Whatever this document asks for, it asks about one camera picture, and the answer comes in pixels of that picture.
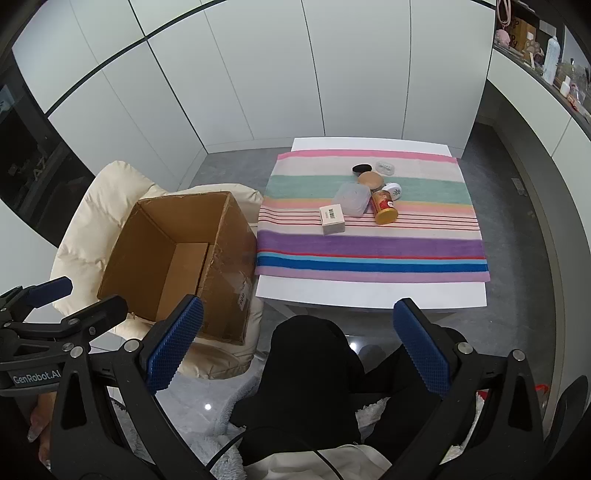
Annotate translucent square plastic lid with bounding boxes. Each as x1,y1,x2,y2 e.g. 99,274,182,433
334,182,373,216

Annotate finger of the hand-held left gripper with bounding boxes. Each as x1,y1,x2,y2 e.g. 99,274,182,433
46,295,129,356
0,276,74,324

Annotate brown cardboard box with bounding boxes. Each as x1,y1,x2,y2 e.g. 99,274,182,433
96,191,258,347

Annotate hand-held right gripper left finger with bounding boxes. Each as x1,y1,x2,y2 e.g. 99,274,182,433
48,294,218,480

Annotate orange spice jar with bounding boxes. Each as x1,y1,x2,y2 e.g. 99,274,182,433
370,189,399,225

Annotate white bottle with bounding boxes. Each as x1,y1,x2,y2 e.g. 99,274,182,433
542,36,561,84

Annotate cream padded chair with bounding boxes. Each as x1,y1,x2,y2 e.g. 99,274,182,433
48,160,265,381

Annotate cream jacket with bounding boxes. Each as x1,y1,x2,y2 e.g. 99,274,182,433
245,442,393,480

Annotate black cable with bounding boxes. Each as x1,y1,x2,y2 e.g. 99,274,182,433
205,427,252,472

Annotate white fleece blanket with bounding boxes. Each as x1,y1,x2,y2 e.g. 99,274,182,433
111,355,393,480

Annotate white paper slip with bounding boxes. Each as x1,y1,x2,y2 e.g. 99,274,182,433
319,204,346,236

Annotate white table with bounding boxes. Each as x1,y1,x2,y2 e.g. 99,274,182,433
254,137,489,319

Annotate person's left hand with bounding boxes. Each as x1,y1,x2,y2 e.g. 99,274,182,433
27,397,58,468

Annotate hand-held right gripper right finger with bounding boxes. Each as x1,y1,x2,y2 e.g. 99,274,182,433
387,298,551,480

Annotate person's legs in black pants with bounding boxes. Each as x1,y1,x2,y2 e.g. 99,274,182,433
229,315,472,467

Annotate cardboard box on shelf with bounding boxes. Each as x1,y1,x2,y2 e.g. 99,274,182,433
508,18,539,52

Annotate striped colourful towel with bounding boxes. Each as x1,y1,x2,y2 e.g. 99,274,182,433
255,148,491,283

